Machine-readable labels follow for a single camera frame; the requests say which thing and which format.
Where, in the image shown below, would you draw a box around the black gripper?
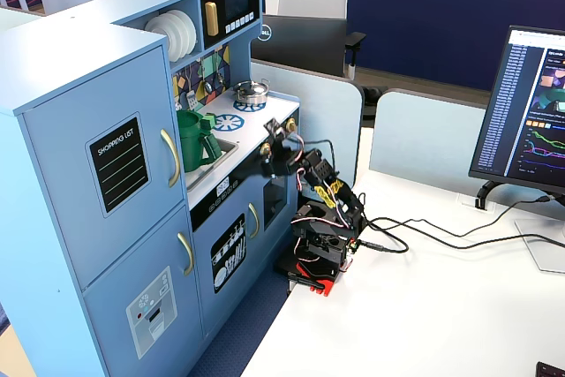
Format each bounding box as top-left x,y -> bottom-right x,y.
260,117 -> 305,179

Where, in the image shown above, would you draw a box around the steel toy pot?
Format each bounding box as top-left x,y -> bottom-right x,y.
232,83 -> 271,105

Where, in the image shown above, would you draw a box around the light grey desk partition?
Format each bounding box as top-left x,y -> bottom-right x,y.
369,87 -> 492,175
250,60 -> 365,188

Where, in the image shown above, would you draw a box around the grey toy sink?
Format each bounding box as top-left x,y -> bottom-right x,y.
184,138 -> 239,192

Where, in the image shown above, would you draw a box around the green plastic container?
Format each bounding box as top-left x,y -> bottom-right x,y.
176,109 -> 225,174

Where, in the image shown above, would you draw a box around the steel ladle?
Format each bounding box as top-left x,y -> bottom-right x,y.
200,57 -> 215,95

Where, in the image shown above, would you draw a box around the steel slotted spatula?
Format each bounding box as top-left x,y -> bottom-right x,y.
185,65 -> 199,109

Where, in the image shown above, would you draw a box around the blue oven door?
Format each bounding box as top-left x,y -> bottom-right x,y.
260,160 -> 301,283

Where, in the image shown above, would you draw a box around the black Dell monitor back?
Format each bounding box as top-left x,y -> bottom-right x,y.
251,13 -> 348,79

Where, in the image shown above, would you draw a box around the red black base clamp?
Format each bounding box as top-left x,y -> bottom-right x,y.
273,253 -> 354,298

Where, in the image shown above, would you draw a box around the blue dishwasher door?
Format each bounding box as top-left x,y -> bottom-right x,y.
192,182 -> 266,338

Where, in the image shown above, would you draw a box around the white toy plate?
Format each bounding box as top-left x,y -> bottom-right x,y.
154,11 -> 185,62
167,9 -> 198,59
144,14 -> 176,63

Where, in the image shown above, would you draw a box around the black microwave door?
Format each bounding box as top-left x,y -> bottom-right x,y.
199,0 -> 260,49

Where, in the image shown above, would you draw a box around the black shopping list board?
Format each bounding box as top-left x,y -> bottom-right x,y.
85,111 -> 152,219

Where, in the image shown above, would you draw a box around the blue dispenser fridge door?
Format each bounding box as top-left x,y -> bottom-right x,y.
82,204 -> 205,377

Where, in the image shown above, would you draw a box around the blue tall fridge door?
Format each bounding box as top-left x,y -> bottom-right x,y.
21,43 -> 189,288

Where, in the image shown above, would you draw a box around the blue wooden toy kitchen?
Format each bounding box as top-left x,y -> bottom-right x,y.
0,0 -> 302,377

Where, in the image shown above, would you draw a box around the black computer monitor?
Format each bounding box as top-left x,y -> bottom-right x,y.
468,25 -> 565,196

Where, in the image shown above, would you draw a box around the monitor stand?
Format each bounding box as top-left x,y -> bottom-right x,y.
475,178 -> 565,275

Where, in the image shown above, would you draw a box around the black keyboard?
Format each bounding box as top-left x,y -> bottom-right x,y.
535,361 -> 565,377

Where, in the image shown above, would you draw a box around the red white servo wire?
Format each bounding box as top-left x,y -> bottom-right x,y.
284,136 -> 341,192

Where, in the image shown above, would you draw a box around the gold dishwasher handle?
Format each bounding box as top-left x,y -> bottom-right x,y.
247,202 -> 260,240

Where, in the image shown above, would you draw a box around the long gold fridge handle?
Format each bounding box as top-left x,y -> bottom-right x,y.
159,128 -> 182,188

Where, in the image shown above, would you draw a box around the short gold fridge handle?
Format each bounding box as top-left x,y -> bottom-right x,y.
177,231 -> 195,276

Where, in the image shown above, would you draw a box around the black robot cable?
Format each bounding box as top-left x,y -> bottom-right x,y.
355,217 -> 565,257

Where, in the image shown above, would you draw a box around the gold microwave handle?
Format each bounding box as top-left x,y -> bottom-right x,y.
204,1 -> 221,37

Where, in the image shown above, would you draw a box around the white desk cable grommet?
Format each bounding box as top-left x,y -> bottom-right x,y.
458,193 -> 491,212

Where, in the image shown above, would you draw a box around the black cable with plug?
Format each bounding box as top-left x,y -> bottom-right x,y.
359,193 -> 556,237

